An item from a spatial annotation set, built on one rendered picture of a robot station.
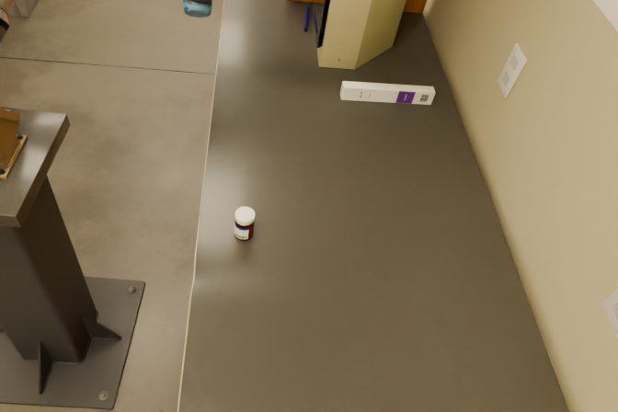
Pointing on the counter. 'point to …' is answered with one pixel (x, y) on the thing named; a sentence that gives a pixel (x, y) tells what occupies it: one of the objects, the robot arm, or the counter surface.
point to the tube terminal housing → (366, 5)
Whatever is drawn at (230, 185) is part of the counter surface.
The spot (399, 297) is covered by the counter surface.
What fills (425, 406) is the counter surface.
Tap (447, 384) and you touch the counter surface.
